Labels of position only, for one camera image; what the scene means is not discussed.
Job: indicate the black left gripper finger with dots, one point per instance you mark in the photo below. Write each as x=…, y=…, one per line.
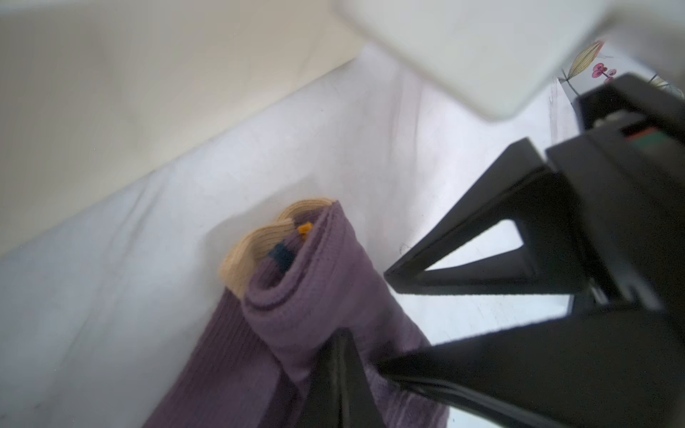
x=339, y=395

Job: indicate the purple sock with beige toe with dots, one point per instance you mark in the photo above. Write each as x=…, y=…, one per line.
x=289, y=287

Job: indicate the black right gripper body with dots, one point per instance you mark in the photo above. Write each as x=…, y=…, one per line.
x=626, y=171

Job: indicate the cream compartment tray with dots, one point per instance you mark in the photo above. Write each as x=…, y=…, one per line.
x=96, y=94

